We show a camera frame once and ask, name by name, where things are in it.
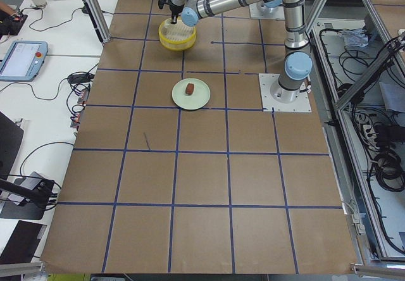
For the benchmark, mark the pale green plate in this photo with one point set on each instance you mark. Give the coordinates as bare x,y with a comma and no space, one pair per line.
196,101

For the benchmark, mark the lower yellow steamer layer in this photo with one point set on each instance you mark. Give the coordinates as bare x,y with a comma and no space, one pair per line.
176,37

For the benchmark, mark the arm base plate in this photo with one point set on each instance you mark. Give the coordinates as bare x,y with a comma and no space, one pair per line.
276,99

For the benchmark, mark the teach pendant tablet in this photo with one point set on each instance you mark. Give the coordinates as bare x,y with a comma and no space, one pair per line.
23,61

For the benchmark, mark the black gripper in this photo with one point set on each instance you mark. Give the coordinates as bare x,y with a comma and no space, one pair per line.
174,9

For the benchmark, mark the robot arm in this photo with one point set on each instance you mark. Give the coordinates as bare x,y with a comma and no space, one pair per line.
297,63

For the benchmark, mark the black camera stand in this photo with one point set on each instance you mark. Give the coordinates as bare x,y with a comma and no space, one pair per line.
29,196

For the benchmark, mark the aluminium frame post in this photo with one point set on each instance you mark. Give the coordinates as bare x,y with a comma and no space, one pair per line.
98,21

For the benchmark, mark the black power adapter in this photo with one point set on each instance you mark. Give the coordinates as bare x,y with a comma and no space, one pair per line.
80,78

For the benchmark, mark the brown bun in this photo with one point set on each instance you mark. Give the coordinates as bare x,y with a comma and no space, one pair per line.
189,90

